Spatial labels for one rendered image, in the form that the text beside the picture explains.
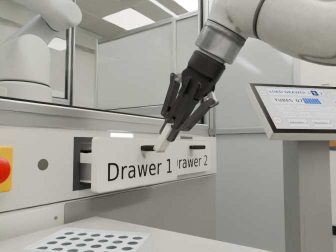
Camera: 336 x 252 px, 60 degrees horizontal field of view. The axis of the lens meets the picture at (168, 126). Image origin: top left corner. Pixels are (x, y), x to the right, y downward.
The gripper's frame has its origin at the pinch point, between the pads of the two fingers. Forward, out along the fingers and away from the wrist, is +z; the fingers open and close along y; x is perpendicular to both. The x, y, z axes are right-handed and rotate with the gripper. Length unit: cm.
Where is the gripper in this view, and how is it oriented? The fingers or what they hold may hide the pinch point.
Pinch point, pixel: (165, 138)
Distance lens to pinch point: 65.8
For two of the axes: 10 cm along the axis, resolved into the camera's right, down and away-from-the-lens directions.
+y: -6.8, -5.4, 5.0
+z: -4.7, 8.4, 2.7
